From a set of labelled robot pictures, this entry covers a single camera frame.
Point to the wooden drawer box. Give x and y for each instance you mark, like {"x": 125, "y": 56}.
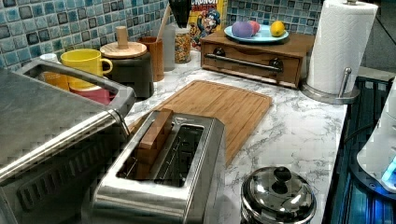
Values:
{"x": 282, "y": 62}

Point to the orange mug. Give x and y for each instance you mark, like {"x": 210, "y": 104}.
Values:
{"x": 57, "y": 80}

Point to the metal paper towel holder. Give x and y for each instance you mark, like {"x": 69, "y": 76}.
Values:
{"x": 341, "y": 98}

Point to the pink mug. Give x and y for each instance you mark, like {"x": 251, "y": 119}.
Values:
{"x": 95, "y": 93}

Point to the bamboo cutting board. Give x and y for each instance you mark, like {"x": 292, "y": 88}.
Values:
{"x": 239, "y": 110}

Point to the purple toy fruit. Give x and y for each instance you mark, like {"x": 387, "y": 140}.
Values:
{"x": 242, "y": 29}

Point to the red toy fruit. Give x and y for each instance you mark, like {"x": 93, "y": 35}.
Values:
{"x": 255, "y": 27}

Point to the yellow toy lemon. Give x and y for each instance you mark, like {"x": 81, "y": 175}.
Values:
{"x": 277, "y": 28}

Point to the wooden spoon handle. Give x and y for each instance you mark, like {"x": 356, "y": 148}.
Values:
{"x": 166, "y": 15}

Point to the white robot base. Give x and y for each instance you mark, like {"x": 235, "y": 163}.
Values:
{"x": 374, "y": 164}

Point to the brown wooden utensil cup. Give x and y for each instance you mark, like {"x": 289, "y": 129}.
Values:
{"x": 155, "y": 49}

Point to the stainless steel pot lid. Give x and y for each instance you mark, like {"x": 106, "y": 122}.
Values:
{"x": 276, "y": 195}

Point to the stainless steel toaster oven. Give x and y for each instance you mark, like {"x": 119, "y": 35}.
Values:
{"x": 53, "y": 143}

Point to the light blue plate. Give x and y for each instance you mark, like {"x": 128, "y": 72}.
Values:
{"x": 262, "y": 36}

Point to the yellow mug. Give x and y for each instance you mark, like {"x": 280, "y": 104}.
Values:
{"x": 88, "y": 60}

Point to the white paper towel roll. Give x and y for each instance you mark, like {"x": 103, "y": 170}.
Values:
{"x": 341, "y": 38}

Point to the black canister with wooden lid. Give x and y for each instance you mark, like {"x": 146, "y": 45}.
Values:
{"x": 131, "y": 64}

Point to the cereal box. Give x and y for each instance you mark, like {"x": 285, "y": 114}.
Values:
{"x": 206, "y": 17}

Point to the wooden toast block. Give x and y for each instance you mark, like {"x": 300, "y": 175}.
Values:
{"x": 152, "y": 143}

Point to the glass jar with cereal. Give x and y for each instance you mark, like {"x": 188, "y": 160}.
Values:
{"x": 182, "y": 45}

